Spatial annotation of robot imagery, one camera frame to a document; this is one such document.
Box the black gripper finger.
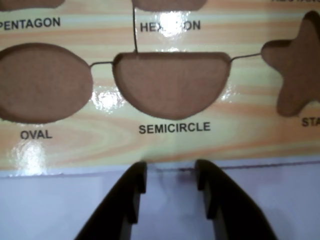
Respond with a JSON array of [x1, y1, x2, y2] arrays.
[[73, 161, 148, 240], [194, 159, 279, 240]]

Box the wooden shape puzzle board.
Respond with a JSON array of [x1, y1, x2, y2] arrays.
[[0, 0, 320, 177]]

